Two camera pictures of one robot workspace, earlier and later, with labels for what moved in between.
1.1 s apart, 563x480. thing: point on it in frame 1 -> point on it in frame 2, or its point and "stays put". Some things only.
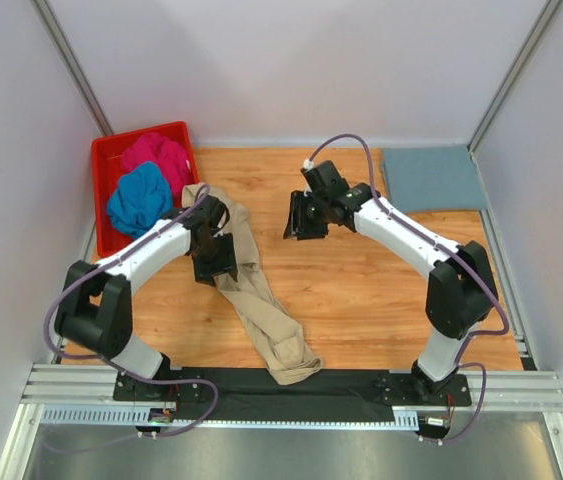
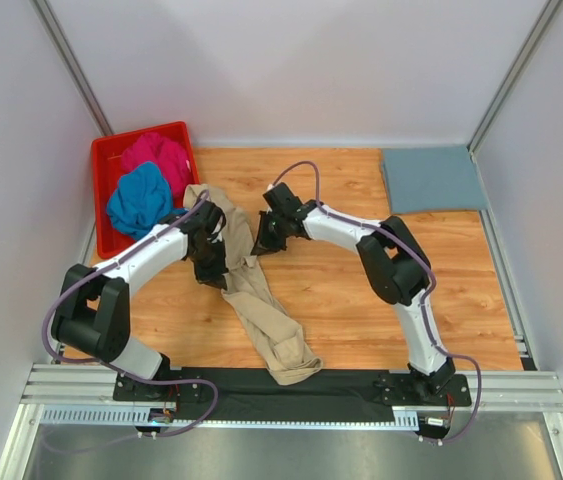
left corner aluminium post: [68, 57] stays put
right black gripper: [304, 218] -> [268, 228]
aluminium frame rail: [539, 392] stays put
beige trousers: [288, 348] stays put
